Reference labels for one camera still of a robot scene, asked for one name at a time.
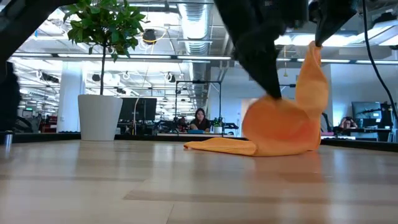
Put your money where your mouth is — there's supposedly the white plant pot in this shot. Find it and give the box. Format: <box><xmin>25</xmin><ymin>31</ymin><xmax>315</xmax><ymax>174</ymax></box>
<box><xmin>77</xmin><ymin>94</ymin><xmax>124</xmax><ymax>142</ymax></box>

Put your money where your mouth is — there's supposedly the person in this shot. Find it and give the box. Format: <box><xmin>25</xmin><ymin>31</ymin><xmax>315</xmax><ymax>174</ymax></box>
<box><xmin>338</xmin><ymin>116</ymin><xmax>358</xmax><ymax>130</ymax></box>
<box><xmin>189</xmin><ymin>108</ymin><xmax>211</xmax><ymax>131</ymax></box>

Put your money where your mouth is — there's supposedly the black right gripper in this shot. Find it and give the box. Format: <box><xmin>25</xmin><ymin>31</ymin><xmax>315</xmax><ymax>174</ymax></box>
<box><xmin>309</xmin><ymin>0</ymin><xmax>358</xmax><ymax>47</ymax></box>

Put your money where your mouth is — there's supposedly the thin black cable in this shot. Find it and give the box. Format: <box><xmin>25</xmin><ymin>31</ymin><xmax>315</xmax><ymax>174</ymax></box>
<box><xmin>361</xmin><ymin>0</ymin><xmax>398</xmax><ymax>123</ymax></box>

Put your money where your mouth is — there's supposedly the white column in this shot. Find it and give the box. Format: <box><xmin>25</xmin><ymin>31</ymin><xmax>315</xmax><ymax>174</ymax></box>
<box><xmin>57</xmin><ymin>60</ymin><xmax>86</xmax><ymax>133</ymax></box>

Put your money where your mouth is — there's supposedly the black ceiling speaker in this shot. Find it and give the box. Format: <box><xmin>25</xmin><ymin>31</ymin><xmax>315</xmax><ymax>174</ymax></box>
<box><xmin>142</xmin><ymin>28</ymin><xmax>157</xmax><ymax>45</ymax></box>

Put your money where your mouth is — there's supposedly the green leafy plant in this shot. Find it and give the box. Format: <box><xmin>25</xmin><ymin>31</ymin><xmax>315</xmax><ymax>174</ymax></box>
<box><xmin>63</xmin><ymin>0</ymin><xmax>147</xmax><ymax>96</ymax></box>

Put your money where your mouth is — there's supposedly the black monitor back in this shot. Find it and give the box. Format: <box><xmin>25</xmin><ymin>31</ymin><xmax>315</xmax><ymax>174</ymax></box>
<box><xmin>119</xmin><ymin>97</ymin><xmax>158</xmax><ymax>133</ymax></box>

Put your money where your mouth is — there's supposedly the silver ceiling duct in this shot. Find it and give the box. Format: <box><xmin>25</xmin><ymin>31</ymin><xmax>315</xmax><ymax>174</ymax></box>
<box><xmin>177</xmin><ymin>2</ymin><xmax>214</xmax><ymax>118</ymax></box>

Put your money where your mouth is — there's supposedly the dark computer monitor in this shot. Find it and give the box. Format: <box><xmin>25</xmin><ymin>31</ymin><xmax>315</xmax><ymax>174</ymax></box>
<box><xmin>351</xmin><ymin>101</ymin><xmax>382</xmax><ymax>121</ymax></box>

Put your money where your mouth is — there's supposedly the pale pink door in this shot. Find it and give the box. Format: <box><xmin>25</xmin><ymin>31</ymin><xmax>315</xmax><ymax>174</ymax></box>
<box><xmin>241</xmin><ymin>98</ymin><xmax>261</xmax><ymax>125</ymax></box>

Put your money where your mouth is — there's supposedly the orange microfiber towel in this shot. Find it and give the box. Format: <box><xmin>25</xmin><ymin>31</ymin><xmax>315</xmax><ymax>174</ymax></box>
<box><xmin>183</xmin><ymin>40</ymin><xmax>330</xmax><ymax>157</ymax></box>

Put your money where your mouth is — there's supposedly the long ceiling light strip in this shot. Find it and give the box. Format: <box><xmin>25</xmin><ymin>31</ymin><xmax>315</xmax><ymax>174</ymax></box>
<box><xmin>6</xmin><ymin>52</ymin><xmax>233</xmax><ymax>61</ymax></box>

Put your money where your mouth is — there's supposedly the black station frame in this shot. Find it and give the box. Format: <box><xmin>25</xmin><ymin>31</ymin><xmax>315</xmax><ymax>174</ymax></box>
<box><xmin>174</xmin><ymin>80</ymin><xmax>223</xmax><ymax>137</ymax></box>

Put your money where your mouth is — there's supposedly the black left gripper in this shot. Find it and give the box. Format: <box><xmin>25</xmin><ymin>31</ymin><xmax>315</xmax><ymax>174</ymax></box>
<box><xmin>214</xmin><ymin>0</ymin><xmax>308</xmax><ymax>100</ymax></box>

